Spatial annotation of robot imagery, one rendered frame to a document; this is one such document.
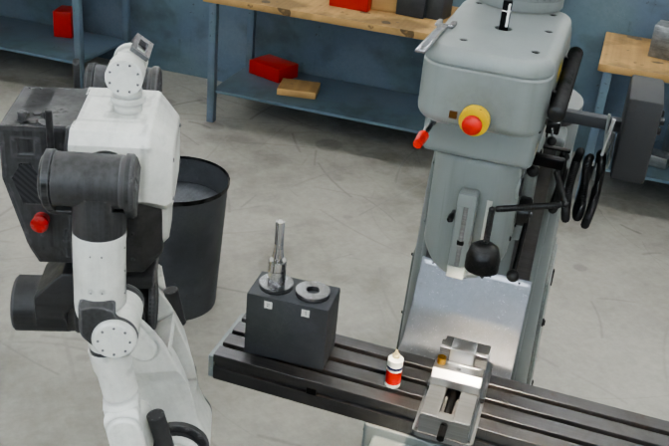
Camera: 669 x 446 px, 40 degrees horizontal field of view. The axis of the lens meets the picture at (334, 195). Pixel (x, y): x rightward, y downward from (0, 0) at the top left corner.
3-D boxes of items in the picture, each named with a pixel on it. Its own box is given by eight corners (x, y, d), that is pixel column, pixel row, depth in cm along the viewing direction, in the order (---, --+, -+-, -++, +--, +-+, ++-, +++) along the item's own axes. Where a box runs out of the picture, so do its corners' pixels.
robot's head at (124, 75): (105, 107, 161) (104, 59, 158) (112, 87, 171) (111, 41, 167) (142, 109, 162) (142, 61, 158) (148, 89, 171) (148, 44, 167)
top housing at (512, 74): (539, 145, 179) (554, 68, 172) (409, 119, 185) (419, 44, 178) (561, 77, 219) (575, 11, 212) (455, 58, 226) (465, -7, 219)
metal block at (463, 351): (471, 373, 229) (474, 353, 226) (447, 367, 230) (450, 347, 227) (474, 361, 233) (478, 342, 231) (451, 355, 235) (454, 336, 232)
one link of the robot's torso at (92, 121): (1, 300, 164) (-16, 114, 149) (40, 211, 195) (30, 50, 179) (168, 304, 168) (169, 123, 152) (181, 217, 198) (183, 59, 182)
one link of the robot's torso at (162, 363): (154, 490, 199) (71, 322, 177) (161, 435, 214) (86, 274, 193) (222, 473, 198) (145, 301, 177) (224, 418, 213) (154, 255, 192)
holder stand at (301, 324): (323, 370, 239) (329, 307, 230) (243, 351, 243) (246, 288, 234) (334, 345, 249) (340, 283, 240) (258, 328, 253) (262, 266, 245)
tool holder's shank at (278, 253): (277, 264, 233) (279, 225, 228) (269, 258, 235) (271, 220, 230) (286, 260, 235) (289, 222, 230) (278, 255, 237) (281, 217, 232)
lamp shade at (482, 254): (473, 278, 188) (477, 252, 185) (458, 260, 194) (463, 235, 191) (504, 275, 190) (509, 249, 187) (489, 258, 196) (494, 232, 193)
